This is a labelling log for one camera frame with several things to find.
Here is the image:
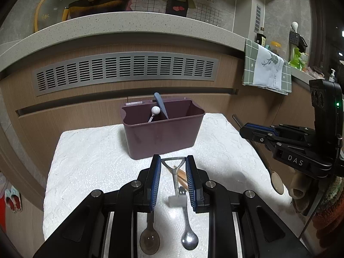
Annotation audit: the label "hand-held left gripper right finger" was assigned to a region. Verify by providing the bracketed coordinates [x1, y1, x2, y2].
[186, 155, 312, 258]

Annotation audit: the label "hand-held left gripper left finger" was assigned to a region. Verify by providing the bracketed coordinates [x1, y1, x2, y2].
[34, 154, 162, 258]

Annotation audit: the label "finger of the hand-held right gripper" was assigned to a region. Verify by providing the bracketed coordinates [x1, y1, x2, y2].
[240, 129, 334, 178]
[243, 122, 315, 138]

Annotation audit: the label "wooden chopstick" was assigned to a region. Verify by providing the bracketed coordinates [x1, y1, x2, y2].
[174, 167, 187, 192]
[178, 167, 189, 186]

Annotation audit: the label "long thin wooden spoon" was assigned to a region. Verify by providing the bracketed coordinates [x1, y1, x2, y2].
[232, 115, 284, 195]

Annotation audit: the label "purple plastic utensil holder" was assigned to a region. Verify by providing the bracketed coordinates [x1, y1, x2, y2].
[121, 99, 205, 161]

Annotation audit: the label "small metal spoon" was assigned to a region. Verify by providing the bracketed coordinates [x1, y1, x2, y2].
[178, 187, 200, 251]

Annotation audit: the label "dark translucent plastic spoon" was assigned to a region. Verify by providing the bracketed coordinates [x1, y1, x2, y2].
[139, 212, 161, 256]

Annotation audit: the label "person's right hand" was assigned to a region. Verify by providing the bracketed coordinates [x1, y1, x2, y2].
[290, 172, 313, 200]

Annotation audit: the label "small white block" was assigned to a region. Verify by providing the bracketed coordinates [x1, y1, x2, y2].
[168, 195, 187, 208]

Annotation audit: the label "green checked towel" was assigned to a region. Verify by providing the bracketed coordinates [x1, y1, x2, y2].
[241, 38, 292, 96]

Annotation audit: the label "white lace tablecloth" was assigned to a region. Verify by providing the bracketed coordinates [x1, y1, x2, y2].
[43, 112, 294, 258]

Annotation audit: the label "green vegetable bag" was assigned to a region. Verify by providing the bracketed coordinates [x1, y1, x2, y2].
[288, 48, 309, 70]

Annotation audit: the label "white ball-top utensil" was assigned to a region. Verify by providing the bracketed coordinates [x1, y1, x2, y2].
[148, 106, 161, 123]

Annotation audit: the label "yellow-lid jar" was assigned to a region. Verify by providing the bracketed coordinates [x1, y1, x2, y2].
[269, 41, 282, 57]

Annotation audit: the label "dark glass bottle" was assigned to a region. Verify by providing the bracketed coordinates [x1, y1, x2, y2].
[255, 27, 266, 46]

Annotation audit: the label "grey ventilation grille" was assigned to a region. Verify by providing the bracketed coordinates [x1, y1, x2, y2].
[34, 52, 220, 97]

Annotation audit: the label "patterned slippers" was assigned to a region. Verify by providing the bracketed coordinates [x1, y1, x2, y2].
[3, 187, 21, 213]

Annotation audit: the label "glass lid yellow rim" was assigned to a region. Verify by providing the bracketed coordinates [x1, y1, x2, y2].
[34, 0, 80, 33]

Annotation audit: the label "white wire wall grid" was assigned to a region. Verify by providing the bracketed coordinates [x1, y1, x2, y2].
[128, 0, 224, 25]

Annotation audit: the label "black pan yellow handle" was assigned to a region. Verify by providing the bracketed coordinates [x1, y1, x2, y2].
[62, 0, 127, 22]

